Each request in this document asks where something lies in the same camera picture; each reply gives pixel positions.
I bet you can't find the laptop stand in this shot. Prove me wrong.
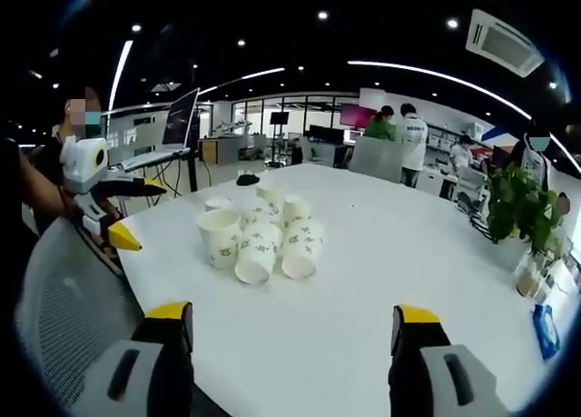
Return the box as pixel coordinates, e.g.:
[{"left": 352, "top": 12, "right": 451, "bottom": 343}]
[{"left": 135, "top": 112, "right": 203, "bottom": 195}]

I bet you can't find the green potted plant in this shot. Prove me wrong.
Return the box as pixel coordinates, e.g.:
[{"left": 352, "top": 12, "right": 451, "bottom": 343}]
[{"left": 486, "top": 161, "right": 565, "bottom": 256}]

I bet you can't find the grey mesh office chair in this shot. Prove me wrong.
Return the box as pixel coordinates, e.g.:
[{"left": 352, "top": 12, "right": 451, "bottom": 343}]
[{"left": 16, "top": 216, "right": 237, "bottom": 417}]

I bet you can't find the ceiling air conditioner vent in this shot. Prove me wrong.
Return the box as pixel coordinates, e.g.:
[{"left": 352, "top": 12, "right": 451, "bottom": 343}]
[{"left": 465, "top": 7, "right": 546, "bottom": 79}]

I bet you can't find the pile of white paper cups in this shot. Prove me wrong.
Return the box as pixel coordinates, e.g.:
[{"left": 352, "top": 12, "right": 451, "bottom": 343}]
[{"left": 195, "top": 181, "right": 326, "bottom": 285}]

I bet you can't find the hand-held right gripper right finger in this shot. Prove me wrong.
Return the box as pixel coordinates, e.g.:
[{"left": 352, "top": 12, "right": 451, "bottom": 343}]
[{"left": 388, "top": 303, "right": 510, "bottom": 417}]

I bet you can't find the clear glass vase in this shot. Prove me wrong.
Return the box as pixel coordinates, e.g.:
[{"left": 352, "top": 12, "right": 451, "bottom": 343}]
[{"left": 514, "top": 252, "right": 549, "bottom": 299}]

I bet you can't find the blue wipes packet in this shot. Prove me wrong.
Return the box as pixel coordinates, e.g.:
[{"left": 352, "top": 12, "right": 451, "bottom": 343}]
[{"left": 531, "top": 303, "right": 563, "bottom": 362}]

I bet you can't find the orange cabinet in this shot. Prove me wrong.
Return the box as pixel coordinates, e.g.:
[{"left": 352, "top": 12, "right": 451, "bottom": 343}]
[{"left": 198, "top": 137, "right": 220, "bottom": 166}]

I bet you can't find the long ceiling light strip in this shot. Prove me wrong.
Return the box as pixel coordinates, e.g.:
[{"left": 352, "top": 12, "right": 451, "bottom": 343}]
[
  {"left": 106, "top": 39, "right": 134, "bottom": 114},
  {"left": 347, "top": 59, "right": 533, "bottom": 121}
]

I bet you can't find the open laptop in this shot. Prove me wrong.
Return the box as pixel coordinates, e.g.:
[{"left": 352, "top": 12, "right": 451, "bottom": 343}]
[{"left": 122, "top": 86, "right": 202, "bottom": 169}]

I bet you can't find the pink display screen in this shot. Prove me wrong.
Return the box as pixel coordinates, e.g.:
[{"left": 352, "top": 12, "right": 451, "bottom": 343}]
[{"left": 339, "top": 102, "right": 379, "bottom": 131}]

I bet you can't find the black monitor on stand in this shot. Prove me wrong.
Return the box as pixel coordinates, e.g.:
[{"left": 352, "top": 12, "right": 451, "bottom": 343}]
[{"left": 265, "top": 110, "right": 291, "bottom": 168}]

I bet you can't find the white table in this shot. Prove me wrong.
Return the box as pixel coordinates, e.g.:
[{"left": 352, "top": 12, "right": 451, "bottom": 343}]
[{"left": 115, "top": 161, "right": 574, "bottom": 417}]

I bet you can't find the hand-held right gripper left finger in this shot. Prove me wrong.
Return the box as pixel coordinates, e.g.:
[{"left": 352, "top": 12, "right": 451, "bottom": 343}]
[{"left": 84, "top": 301, "right": 195, "bottom": 417}]

